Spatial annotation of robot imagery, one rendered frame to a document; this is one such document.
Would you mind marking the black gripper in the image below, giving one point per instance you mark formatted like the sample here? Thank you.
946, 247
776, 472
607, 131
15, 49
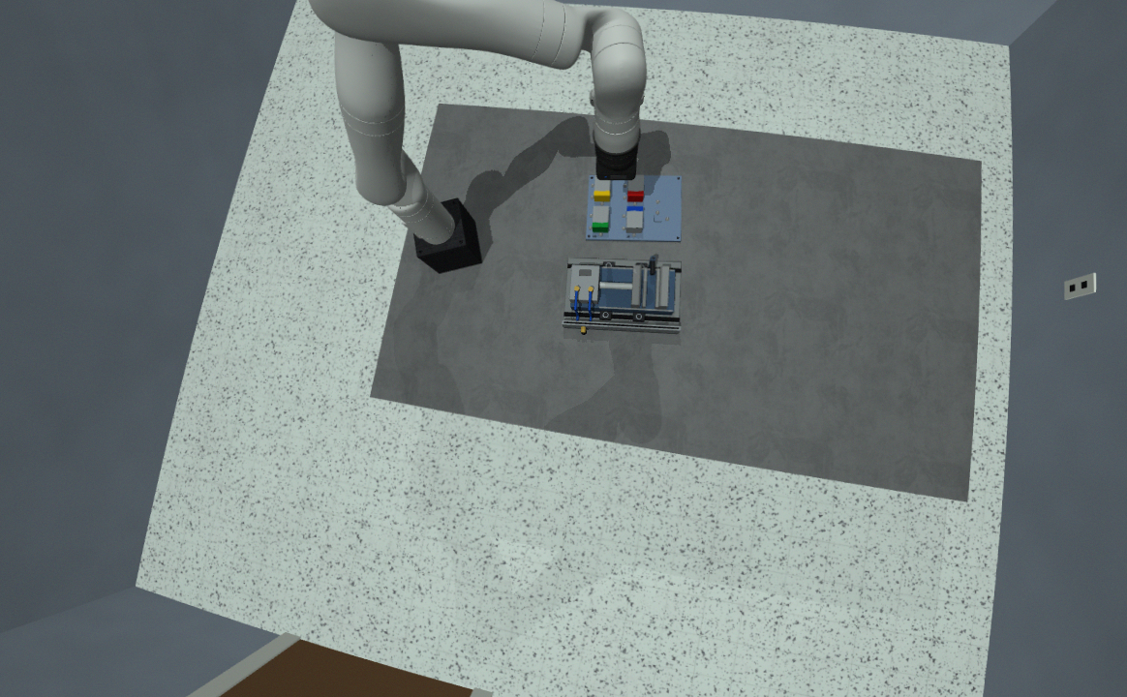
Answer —
616, 154

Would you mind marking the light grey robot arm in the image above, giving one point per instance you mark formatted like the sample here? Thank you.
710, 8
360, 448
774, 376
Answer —
370, 84

